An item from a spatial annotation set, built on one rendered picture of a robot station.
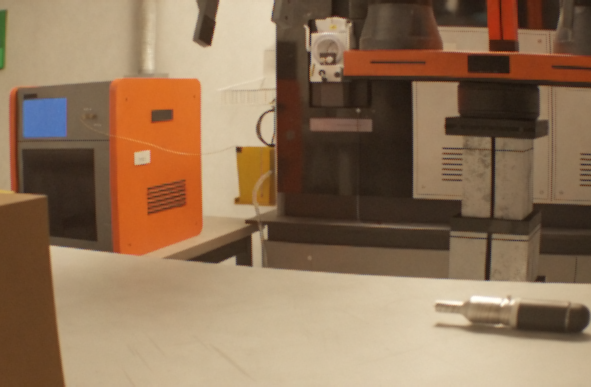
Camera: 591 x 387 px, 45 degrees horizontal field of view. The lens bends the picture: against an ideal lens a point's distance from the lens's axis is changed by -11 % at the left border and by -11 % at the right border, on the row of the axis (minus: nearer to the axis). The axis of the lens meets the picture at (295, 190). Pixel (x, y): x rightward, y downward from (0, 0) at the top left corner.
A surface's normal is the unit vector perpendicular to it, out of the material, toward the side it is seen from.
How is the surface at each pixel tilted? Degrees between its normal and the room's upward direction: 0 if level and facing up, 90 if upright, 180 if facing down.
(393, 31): 73
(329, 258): 90
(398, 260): 90
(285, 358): 0
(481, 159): 90
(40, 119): 90
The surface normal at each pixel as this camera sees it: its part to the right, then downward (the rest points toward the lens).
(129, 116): 0.93, 0.04
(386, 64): -0.46, 0.11
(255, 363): 0.00, -0.99
